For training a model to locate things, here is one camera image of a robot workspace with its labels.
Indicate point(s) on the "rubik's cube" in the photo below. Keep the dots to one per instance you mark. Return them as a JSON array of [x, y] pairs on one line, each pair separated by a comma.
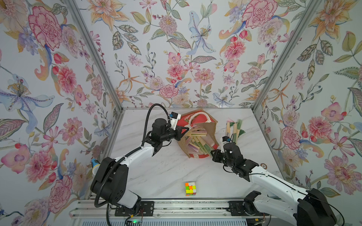
[[190, 188]]

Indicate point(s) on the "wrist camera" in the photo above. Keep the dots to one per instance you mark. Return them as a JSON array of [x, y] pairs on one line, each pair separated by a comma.
[[226, 139], [174, 118]]

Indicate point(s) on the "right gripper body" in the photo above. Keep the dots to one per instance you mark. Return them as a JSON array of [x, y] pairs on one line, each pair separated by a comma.
[[226, 162]]

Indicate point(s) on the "patterned paper cup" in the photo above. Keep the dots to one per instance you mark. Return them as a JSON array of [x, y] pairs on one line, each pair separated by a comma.
[[95, 166]]

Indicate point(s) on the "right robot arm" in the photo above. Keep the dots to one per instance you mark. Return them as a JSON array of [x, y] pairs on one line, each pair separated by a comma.
[[295, 205]]

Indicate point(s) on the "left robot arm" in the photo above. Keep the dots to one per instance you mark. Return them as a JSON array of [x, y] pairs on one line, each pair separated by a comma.
[[111, 175]]

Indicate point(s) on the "pink green folding fan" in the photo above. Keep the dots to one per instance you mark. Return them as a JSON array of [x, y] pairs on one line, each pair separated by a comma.
[[197, 132]]

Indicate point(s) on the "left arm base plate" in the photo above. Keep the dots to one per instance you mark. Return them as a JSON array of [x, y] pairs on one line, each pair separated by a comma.
[[142, 208]]

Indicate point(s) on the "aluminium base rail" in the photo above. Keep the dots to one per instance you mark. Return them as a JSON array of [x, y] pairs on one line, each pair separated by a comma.
[[169, 208]]

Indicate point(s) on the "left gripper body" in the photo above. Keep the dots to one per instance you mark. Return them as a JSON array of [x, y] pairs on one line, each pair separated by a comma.
[[176, 136]]

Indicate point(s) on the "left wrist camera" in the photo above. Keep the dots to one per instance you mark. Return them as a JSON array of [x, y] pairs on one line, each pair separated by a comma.
[[174, 118]]

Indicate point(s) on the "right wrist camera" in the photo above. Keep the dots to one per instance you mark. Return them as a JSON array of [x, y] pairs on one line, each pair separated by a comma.
[[226, 139]]

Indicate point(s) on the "red burlap tote bag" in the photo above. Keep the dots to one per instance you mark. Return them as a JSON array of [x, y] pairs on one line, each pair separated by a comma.
[[198, 119]]

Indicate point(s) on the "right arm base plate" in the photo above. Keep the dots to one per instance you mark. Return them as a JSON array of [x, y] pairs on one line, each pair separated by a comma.
[[241, 208]]

